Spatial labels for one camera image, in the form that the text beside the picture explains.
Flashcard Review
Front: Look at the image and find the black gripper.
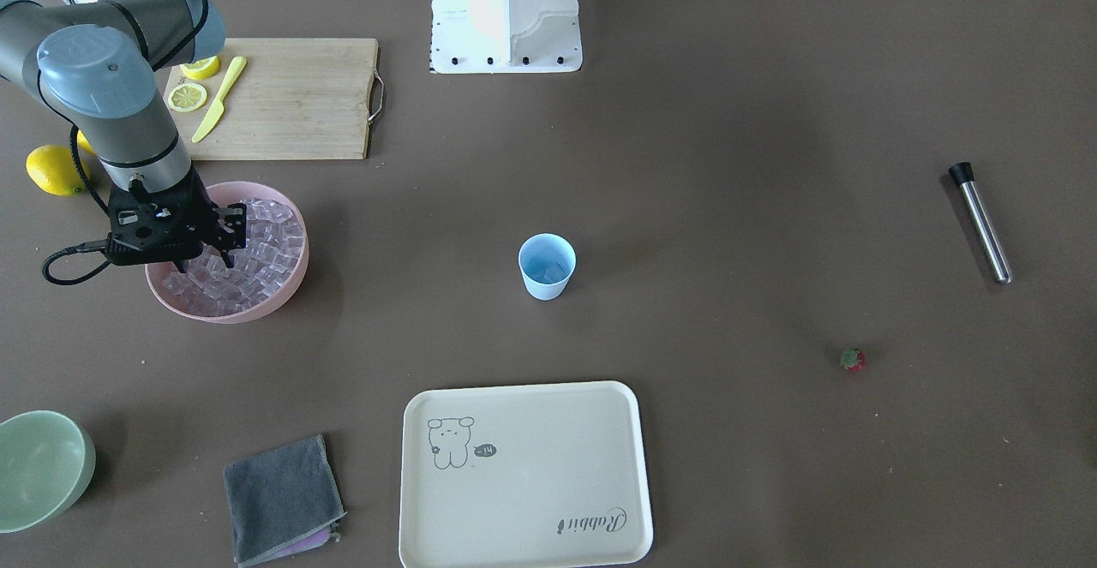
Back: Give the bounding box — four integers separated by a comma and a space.
105, 170, 248, 270

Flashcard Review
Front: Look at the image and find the red strawberry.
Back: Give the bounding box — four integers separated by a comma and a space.
839, 347, 866, 373

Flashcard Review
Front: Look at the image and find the steel muddler black cap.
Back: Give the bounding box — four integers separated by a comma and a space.
948, 162, 1014, 284

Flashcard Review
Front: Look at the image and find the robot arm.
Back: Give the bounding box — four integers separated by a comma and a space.
1, 0, 246, 272

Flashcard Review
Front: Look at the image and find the clear ice cubes pile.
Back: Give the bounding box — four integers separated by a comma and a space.
152, 197, 305, 318

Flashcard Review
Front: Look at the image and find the light blue cup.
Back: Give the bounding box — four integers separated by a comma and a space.
518, 232, 577, 300

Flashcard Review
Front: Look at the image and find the pink bowl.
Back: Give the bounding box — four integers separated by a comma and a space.
145, 181, 309, 325

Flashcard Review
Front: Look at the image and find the yellow plastic knife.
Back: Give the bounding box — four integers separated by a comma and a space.
191, 56, 248, 143

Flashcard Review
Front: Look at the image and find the lemon half lower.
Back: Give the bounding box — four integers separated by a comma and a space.
165, 81, 208, 114

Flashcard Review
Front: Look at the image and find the lemon half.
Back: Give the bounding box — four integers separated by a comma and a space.
165, 81, 208, 114
178, 56, 220, 81

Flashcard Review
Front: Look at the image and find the wooden cutting board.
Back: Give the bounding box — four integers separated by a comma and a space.
171, 38, 384, 161

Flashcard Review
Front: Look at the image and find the lemon half upper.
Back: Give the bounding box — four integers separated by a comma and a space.
178, 56, 220, 81

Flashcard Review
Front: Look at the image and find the whole yellow lemon inner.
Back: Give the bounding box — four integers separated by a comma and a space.
77, 129, 97, 157

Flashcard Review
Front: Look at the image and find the whole yellow lemon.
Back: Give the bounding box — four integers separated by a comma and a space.
25, 144, 87, 196
77, 129, 97, 157

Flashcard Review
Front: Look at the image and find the whole yellow lemon outer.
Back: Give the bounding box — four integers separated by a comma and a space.
25, 144, 87, 196

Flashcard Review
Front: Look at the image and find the grey folded cloth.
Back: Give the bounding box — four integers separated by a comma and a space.
223, 434, 346, 567

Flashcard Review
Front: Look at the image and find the pale green bowl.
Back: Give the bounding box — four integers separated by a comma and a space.
1, 410, 97, 534

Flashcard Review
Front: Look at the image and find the cream rabbit tray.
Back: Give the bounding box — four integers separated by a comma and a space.
399, 380, 654, 567

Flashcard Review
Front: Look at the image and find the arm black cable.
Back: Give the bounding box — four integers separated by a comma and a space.
41, 123, 112, 287

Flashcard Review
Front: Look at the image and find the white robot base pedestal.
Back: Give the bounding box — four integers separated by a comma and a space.
429, 0, 584, 73

